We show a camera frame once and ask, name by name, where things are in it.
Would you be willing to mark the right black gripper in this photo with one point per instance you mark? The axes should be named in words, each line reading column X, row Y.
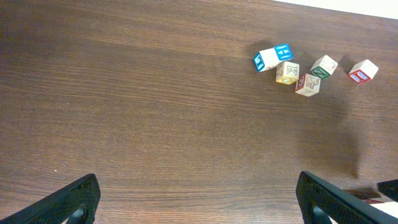
column 389, row 188

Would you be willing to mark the yellow letter K block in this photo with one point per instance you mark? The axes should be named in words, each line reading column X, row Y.
column 287, row 73

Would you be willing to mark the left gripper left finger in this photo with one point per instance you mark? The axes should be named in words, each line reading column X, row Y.
column 74, row 203

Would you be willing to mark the wood block blue side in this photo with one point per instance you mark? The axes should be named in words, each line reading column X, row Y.
column 266, row 60

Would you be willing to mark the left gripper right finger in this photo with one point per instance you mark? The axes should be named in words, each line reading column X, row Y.
column 321, row 202

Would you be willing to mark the blue top wood block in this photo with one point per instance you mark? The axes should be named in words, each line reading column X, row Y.
column 283, row 52

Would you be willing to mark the wood block red E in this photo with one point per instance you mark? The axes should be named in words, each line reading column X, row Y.
column 308, row 85

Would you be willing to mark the red number wood block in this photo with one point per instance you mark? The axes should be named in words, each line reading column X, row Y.
column 390, row 208

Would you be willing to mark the far red wood block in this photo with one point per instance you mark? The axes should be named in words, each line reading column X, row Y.
column 363, row 71

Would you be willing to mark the green letter N block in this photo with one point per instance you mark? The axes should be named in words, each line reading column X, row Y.
column 323, row 67

